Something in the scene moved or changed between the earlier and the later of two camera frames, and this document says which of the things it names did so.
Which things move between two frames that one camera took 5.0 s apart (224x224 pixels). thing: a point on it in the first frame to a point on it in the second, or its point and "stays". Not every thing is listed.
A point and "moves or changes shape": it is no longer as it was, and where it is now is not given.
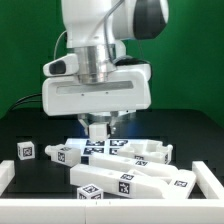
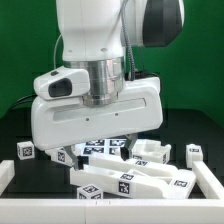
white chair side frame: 133,175 stays
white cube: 26,150 stays
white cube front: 90,191 stays
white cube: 98,131 moves or changes shape
